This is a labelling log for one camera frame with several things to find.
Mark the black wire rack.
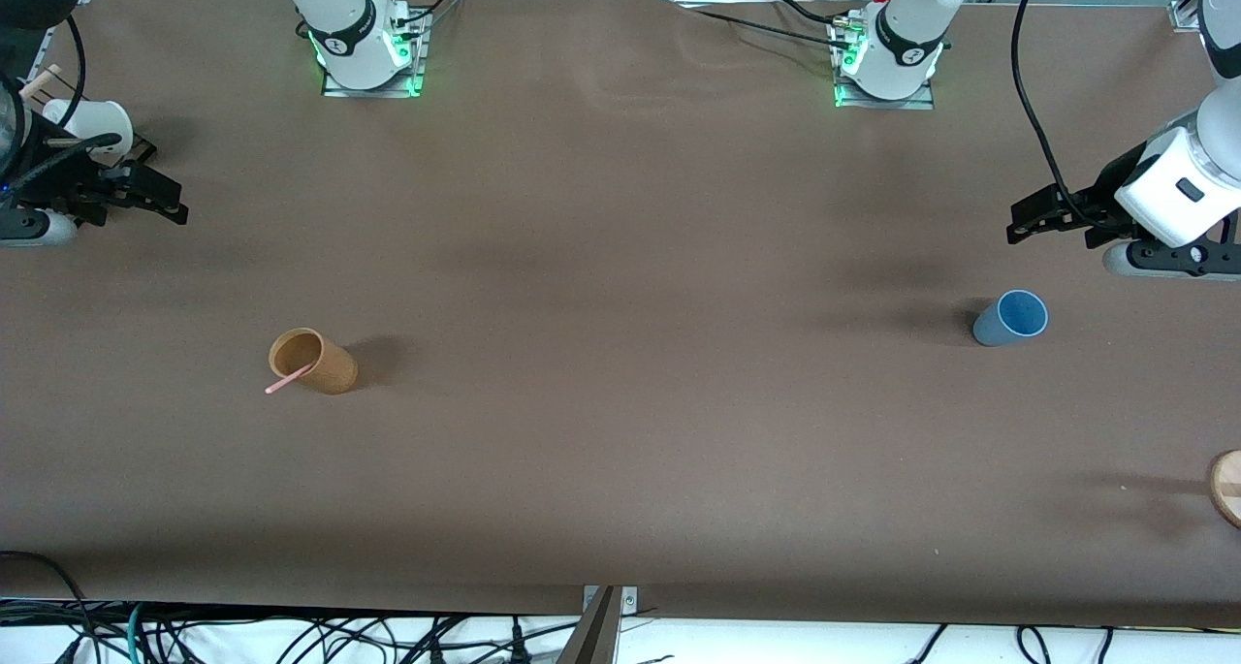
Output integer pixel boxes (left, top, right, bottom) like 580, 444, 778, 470
29, 92, 158, 166

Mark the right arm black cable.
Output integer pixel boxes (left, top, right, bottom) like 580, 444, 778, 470
0, 15, 127, 195

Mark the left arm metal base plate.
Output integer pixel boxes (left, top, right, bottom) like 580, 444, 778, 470
832, 13, 938, 111

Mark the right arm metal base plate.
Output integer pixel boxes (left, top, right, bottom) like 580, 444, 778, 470
322, 7, 430, 99

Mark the black looped floor cable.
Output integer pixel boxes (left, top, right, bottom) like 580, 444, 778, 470
0, 550, 98, 664

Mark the round wooden disc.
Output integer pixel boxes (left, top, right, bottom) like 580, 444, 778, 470
1208, 449, 1241, 530

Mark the brown cup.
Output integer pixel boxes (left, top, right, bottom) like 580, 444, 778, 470
268, 327, 359, 395

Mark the green cable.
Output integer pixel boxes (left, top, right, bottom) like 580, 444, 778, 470
122, 601, 149, 664

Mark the short black table cable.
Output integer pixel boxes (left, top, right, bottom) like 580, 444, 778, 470
771, 0, 849, 27

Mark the blue cup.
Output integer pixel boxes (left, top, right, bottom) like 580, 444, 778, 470
972, 289, 1050, 348

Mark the long black table cable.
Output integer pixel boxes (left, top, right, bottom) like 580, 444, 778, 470
669, 0, 856, 52

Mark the wooden stick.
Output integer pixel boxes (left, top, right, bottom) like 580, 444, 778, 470
17, 63, 62, 104

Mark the metal table bracket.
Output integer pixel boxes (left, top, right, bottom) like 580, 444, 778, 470
582, 585, 639, 636

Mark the white cup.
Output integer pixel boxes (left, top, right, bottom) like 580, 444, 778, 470
44, 97, 134, 157

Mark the dark stand leg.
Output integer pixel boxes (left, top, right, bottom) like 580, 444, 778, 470
556, 586, 622, 664

